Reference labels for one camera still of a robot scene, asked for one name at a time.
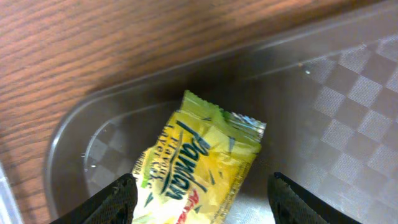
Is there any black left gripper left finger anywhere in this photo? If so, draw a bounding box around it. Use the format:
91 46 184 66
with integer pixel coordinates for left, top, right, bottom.
52 173 138 224

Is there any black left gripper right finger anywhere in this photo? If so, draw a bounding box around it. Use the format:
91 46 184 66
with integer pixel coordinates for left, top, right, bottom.
267 172 359 224

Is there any yellow green snack wrapper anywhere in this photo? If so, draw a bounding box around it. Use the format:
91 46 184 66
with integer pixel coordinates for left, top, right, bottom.
132 91 266 223

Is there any brown serving tray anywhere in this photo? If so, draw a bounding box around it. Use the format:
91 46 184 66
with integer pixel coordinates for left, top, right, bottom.
45 1 397 223

